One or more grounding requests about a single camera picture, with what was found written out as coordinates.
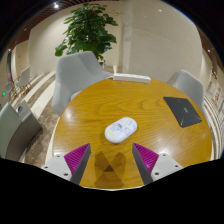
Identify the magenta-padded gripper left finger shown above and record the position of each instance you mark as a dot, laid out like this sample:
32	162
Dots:
77	157

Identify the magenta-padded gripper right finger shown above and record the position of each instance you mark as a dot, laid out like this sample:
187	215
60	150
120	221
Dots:
146	157

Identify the white printed computer mouse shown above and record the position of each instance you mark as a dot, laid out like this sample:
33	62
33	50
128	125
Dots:
120	130

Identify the black mouse pad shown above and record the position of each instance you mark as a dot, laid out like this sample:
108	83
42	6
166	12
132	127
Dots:
182	111

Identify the white power strip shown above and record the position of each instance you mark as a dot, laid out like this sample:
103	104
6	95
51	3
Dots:
131	78

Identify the grey shell chair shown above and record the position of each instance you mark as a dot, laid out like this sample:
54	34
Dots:
75	76
190	87

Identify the small grey chair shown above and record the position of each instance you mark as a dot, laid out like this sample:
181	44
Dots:
24	78

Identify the green potted plant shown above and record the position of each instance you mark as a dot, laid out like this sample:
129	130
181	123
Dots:
88	28

